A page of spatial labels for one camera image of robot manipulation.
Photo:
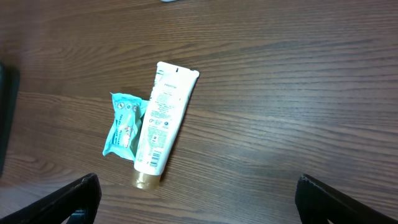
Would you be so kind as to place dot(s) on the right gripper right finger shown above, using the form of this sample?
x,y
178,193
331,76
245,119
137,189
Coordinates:
x,y
317,202

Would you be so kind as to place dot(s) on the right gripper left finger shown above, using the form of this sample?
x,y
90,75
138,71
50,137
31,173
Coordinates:
x,y
76,202

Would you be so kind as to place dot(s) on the teal tissue pack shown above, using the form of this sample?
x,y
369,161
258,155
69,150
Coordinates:
x,y
123,137

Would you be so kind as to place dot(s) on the white cream tube gold cap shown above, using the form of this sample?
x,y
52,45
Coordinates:
x,y
173,86

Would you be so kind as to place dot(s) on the grey plastic shopping basket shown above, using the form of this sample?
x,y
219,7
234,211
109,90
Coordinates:
x,y
10,80

